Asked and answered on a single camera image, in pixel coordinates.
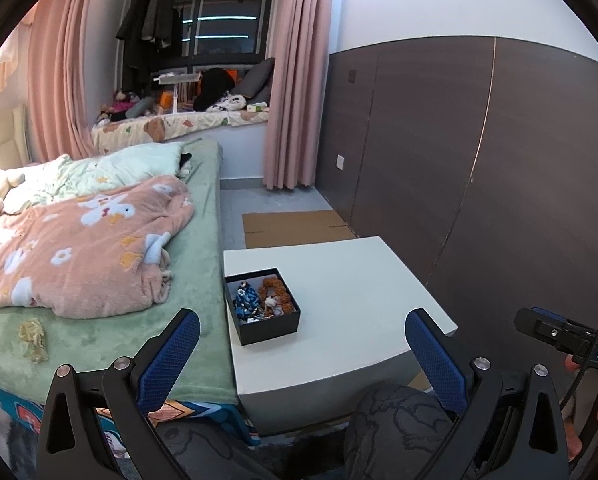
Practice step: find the light green printed quilt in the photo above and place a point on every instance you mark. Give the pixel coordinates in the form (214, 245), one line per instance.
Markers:
(99, 175)

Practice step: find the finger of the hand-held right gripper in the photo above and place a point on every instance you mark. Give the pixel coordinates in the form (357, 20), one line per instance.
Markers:
(549, 327)

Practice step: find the pink curtain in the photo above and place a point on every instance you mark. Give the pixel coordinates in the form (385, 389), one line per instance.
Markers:
(59, 65)
(296, 75)

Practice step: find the printed blue bed cover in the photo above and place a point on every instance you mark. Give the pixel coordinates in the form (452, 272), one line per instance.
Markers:
(199, 412)

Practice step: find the black and white cushion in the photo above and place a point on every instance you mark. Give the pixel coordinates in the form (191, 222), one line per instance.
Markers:
(226, 103)

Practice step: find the grey pillow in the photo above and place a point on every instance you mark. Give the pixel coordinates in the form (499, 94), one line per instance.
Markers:
(255, 80)

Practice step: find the person's leg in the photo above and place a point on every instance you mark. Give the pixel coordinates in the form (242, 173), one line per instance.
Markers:
(214, 452)
(399, 435)

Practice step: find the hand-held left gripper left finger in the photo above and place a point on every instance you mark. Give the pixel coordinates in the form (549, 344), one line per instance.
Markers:
(171, 355)

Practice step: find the blue bead jewelry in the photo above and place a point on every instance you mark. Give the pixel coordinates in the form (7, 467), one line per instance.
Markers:
(244, 300)

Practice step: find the person's left leg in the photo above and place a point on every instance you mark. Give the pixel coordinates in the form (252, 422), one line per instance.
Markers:
(214, 452)

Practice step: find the green tissue box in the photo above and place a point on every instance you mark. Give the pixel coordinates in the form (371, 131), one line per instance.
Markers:
(256, 107)

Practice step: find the green bed sheet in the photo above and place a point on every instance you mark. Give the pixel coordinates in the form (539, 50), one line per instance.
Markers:
(199, 270)

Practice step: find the hanging dark clothes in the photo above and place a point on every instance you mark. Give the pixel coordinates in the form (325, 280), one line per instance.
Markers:
(146, 25)

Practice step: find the bear print window seat mattress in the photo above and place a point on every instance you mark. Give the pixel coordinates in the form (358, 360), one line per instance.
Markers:
(179, 124)

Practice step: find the person's right leg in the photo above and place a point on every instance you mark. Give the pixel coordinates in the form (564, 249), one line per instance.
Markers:
(399, 435)

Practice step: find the black jewelry box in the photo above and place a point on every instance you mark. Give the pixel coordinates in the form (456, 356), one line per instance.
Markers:
(271, 327)

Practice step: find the white side table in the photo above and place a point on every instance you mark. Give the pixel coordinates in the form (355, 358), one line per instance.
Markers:
(339, 300)

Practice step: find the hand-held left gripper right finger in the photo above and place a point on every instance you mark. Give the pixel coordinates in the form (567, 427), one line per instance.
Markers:
(434, 355)

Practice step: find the white folding rack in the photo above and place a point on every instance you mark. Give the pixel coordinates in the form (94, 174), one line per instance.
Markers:
(176, 82)

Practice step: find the pink duck print blanket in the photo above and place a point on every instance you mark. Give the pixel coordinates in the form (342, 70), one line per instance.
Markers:
(84, 250)

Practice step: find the black bag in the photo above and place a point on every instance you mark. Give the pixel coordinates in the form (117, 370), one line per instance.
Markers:
(216, 85)

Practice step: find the pile of plush toys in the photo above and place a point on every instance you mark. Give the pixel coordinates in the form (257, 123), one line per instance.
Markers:
(124, 105)

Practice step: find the cream padded headboard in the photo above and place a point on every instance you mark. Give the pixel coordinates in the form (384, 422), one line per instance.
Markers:
(6, 132)

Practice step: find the flat brown cardboard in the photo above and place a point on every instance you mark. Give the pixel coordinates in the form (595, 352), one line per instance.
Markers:
(294, 227)

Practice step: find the white wall socket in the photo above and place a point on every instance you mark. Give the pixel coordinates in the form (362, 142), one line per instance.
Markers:
(340, 161)

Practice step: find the orange box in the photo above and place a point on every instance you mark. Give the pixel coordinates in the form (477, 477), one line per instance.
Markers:
(166, 101)

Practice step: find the window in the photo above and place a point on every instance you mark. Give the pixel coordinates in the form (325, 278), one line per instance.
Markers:
(224, 20)

